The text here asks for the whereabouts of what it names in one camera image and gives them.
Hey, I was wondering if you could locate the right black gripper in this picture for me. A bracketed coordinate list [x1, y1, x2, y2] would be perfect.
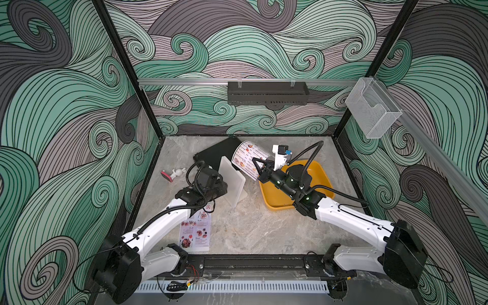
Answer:
[254, 157, 298, 201]

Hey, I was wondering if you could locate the pink dessert menu sheet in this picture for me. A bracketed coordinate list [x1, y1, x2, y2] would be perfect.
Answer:
[179, 203, 213, 253]

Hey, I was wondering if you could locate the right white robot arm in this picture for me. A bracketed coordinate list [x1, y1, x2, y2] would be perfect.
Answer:
[252, 158, 428, 289]

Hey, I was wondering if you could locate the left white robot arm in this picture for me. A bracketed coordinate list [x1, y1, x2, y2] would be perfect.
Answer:
[91, 161, 227, 304]

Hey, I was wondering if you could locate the yellow plastic tray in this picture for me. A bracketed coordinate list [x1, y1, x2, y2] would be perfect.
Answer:
[259, 160, 335, 215]

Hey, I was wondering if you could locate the black flat case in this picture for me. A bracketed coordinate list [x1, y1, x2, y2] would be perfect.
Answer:
[193, 137, 242, 171]

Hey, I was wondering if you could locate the white figurine pink base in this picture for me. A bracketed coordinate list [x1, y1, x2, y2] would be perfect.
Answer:
[161, 168, 187, 182]

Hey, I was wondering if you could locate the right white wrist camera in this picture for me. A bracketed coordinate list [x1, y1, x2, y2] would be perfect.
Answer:
[272, 145, 292, 171]

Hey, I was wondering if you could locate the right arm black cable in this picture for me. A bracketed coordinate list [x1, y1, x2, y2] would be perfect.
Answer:
[285, 140, 369, 208]

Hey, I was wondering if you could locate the black wall shelf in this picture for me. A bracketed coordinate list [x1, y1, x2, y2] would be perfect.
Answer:
[227, 81, 310, 107]

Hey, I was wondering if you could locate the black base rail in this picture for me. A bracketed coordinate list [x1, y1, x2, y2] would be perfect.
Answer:
[160, 252, 357, 280]

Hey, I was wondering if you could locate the back aluminium rail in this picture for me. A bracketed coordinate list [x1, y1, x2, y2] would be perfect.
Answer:
[137, 78, 357, 87]

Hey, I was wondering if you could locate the aluminium rail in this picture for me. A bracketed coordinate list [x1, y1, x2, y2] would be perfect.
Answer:
[137, 78, 357, 87]
[378, 81, 487, 224]

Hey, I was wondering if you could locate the white slotted cable duct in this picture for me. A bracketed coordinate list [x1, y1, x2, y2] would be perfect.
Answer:
[133, 280, 330, 294]

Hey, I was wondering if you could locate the clear wall brochure holder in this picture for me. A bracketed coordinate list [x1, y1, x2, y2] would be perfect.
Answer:
[346, 77, 402, 139]

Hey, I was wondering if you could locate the right aluminium rail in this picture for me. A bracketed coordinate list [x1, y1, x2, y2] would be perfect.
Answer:
[378, 81, 487, 224]

